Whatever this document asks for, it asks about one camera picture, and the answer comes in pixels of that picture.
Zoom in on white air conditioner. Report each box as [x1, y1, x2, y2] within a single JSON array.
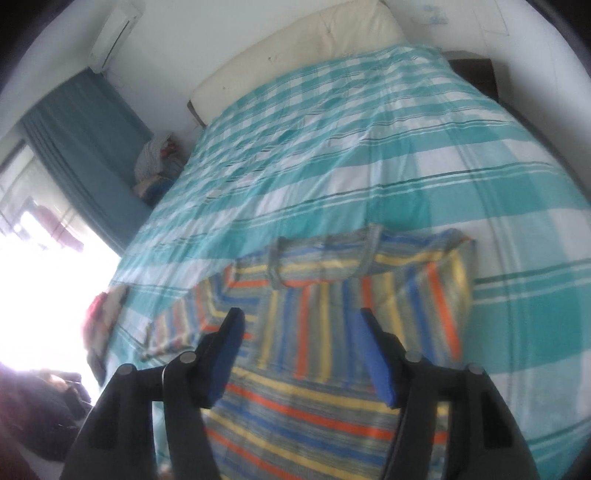
[[90, 0, 146, 73]]

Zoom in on folded patterned clothes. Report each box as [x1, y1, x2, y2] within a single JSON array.
[[85, 284, 130, 384]]

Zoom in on cream padded headboard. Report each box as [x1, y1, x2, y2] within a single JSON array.
[[187, 0, 407, 127]]

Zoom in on blue curtain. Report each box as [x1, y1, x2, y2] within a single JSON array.
[[21, 67, 155, 254]]

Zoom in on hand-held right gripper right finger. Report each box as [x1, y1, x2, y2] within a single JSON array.
[[359, 308, 541, 480]]

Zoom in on pile of mixed clothes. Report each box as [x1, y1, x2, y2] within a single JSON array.
[[134, 131, 183, 204]]

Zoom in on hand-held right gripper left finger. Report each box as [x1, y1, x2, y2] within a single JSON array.
[[59, 307, 245, 480]]

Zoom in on bed with teal plaid sheet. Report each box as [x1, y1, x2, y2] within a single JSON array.
[[104, 41, 591, 480]]

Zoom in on striped knit sweater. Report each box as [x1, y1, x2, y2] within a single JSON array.
[[141, 224, 476, 480]]

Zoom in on red cloth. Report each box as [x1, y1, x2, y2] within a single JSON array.
[[83, 291, 112, 342]]

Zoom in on dark wooden nightstand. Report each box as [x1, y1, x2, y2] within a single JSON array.
[[445, 51, 502, 104]]

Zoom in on wall socket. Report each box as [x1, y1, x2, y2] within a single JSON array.
[[416, 4, 451, 25]]

